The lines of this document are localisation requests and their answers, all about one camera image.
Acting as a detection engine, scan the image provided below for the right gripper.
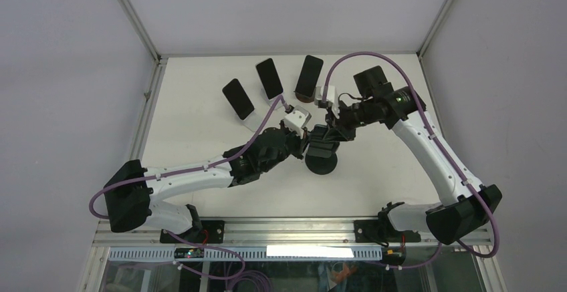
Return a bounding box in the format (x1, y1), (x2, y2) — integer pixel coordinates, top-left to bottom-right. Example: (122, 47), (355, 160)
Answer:
(324, 98), (375, 142)

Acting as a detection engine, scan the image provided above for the white folding phone stand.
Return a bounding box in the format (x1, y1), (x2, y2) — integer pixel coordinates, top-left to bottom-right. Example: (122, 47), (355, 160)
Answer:
(267, 95), (287, 110)

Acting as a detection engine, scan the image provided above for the black phone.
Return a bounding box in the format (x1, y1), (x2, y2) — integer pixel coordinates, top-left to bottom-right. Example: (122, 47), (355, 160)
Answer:
(222, 78), (255, 120)
(294, 55), (324, 94)
(306, 124), (340, 158)
(255, 58), (284, 100)

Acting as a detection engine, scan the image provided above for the black tall clamp stand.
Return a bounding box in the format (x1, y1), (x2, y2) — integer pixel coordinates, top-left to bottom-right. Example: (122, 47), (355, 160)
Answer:
(304, 147), (338, 175)

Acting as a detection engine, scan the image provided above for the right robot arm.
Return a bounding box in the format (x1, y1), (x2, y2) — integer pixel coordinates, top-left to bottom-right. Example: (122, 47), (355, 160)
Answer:
(316, 66), (503, 245)

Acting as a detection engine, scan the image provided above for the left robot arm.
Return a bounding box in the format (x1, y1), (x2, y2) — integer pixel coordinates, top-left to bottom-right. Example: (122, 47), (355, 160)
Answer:
(104, 127), (308, 243)

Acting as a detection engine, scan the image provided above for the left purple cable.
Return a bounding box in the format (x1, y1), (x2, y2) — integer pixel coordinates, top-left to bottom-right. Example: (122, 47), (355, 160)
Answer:
(89, 95), (294, 292)

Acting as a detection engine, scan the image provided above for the purple cable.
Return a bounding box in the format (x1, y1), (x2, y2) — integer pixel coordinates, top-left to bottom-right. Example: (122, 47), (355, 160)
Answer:
(323, 51), (501, 271)
(89, 95), (294, 292)

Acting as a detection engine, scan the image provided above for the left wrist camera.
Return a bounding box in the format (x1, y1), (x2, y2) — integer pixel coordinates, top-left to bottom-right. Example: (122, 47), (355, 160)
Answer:
(283, 106), (312, 139)

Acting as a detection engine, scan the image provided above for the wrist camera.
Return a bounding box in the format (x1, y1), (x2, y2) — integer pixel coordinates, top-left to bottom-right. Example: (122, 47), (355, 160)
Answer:
(314, 86), (340, 118)
(283, 106), (312, 139)

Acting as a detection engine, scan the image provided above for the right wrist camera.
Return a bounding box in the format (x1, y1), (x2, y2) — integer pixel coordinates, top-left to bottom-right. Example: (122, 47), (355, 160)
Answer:
(314, 86), (340, 118)

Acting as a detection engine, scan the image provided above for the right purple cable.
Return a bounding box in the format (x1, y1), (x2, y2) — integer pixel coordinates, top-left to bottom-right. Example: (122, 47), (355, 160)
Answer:
(323, 51), (501, 271)

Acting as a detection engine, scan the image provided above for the aluminium frame rail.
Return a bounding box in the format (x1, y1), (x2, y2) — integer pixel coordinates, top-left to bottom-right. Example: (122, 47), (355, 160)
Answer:
(92, 216), (491, 247)

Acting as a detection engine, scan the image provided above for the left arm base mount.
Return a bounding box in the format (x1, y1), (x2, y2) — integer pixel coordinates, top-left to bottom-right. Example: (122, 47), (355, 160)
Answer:
(177, 219), (225, 244)

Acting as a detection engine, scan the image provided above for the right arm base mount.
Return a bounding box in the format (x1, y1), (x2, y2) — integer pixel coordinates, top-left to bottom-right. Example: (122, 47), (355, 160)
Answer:
(353, 219), (422, 245)

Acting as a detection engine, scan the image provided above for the white slotted cable duct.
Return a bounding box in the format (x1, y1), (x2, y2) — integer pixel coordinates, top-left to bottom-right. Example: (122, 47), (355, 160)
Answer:
(108, 245), (382, 263)

